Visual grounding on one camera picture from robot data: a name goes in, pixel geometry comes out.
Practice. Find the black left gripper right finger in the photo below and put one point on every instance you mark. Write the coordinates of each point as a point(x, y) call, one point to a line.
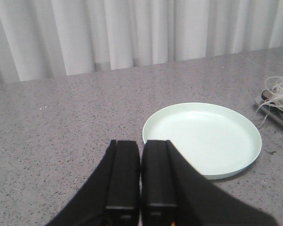
point(175, 194)

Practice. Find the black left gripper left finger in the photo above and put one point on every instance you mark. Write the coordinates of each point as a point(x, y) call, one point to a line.
point(111, 195)

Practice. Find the mint green round plate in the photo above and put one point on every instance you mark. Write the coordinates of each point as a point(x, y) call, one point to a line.
point(217, 141)

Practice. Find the silver digital kitchen scale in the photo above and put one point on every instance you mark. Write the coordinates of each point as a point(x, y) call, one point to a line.
point(272, 113)

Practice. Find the white pleated curtain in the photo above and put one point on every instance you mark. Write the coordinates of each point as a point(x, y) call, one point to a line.
point(50, 38)

